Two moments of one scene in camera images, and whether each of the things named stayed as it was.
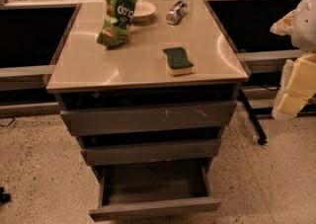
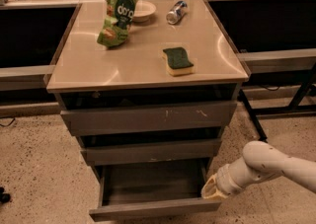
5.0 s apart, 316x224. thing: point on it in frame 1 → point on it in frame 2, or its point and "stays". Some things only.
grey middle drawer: [150, 146] stays
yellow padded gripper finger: [284, 27] → [210, 190]
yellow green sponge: [177, 61] stays
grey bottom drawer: [137, 189] stays
